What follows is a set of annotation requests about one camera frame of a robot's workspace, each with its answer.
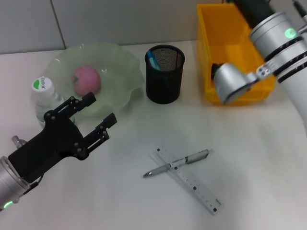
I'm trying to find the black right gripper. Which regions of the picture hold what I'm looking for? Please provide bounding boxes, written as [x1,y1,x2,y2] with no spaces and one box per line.
[234,0,274,29]

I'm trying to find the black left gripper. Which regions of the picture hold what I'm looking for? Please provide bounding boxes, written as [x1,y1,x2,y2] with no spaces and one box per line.
[8,92,118,185]

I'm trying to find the pink peach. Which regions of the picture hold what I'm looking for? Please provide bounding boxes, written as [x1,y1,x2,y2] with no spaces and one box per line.
[71,65,101,96]

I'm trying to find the clear water bottle green label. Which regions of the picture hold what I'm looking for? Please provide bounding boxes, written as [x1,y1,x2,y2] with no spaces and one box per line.
[30,76,77,127]

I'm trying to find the blue scissors with sheath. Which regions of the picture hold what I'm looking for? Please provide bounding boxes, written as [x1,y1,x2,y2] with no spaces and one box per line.
[146,49,164,71]

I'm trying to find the grey retractable pen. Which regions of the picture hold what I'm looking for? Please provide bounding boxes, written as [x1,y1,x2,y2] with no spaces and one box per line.
[143,148,214,178]

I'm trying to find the transparent plastic ruler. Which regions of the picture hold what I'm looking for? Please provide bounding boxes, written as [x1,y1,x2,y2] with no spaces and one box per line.
[148,145,224,216]

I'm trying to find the pale green glass fruit plate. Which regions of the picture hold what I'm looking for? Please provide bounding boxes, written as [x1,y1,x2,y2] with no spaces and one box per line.
[45,42,145,118]

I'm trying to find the black mesh pen holder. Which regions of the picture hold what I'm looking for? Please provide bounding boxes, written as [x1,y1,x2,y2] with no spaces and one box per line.
[145,45,186,104]

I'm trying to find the yellow plastic storage bin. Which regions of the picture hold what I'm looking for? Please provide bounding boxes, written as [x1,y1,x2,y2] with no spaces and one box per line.
[196,2,276,106]

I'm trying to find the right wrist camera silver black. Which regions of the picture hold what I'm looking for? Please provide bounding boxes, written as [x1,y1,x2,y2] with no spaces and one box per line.
[213,62,261,105]

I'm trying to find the grey left arm cable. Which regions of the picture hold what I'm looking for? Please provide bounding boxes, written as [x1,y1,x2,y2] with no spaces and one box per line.
[30,176,44,190]

